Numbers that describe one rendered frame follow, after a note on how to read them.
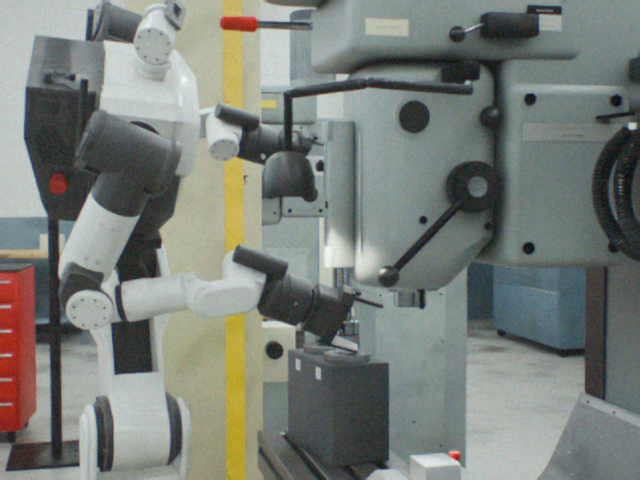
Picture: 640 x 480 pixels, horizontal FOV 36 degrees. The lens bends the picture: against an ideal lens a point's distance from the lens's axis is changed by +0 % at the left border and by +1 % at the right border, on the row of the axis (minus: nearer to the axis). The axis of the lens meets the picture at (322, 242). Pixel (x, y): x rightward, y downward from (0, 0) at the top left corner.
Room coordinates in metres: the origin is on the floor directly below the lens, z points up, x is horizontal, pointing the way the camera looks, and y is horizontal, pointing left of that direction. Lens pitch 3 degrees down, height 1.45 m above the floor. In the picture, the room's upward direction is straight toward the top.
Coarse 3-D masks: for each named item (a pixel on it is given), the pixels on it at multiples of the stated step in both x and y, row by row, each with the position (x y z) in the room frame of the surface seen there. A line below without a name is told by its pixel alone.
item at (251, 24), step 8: (224, 16) 1.47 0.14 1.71; (232, 16) 1.47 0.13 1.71; (240, 16) 1.47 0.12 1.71; (248, 16) 1.48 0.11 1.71; (224, 24) 1.46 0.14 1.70; (232, 24) 1.46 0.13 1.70; (240, 24) 1.47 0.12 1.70; (248, 24) 1.47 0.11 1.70; (256, 24) 1.47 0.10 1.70; (264, 24) 1.48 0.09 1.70; (272, 24) 1.48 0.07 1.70; (280, 24) 1.49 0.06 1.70; (288, 24) 1.49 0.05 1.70; (296, 24) 1.49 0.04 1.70; (304, 24) 1.50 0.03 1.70; (312, 24) 1.50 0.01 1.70
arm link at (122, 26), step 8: (120, 8) 1.92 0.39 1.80; (112, 16) 1.89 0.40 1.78; (120, 16) 1.90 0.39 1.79; (128, 16) 1.91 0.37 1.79; (136, 16) 1.93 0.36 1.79; (112, 24) 1.89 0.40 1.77; (120, 24) 1.90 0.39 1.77; (128, 24) 1.90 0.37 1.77; (136, 24) 1.91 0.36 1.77; (112, 32) 1.89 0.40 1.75; (120, 32) 1.90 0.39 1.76; (128, 32) 1.90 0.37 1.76; (136, 32) 1.91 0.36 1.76; (128, 40) 1.91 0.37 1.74
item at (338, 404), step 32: (288, 352) 1.96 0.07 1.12; (320, 352) 1.90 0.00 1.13; (288, 384) 1.97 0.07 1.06; (320, 384) 1.82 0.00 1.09; (352, 384) 1.79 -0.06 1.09; (384, 384) 1.81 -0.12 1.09; (288, 416) 1.97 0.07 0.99; (320, 416) 1.82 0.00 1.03; (352, 416) 1.79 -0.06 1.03; (384, 416) 1.81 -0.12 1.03; (320, 448) 1.82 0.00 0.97; (352, 448) 1.79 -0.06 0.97; (384, 448) 1.81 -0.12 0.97
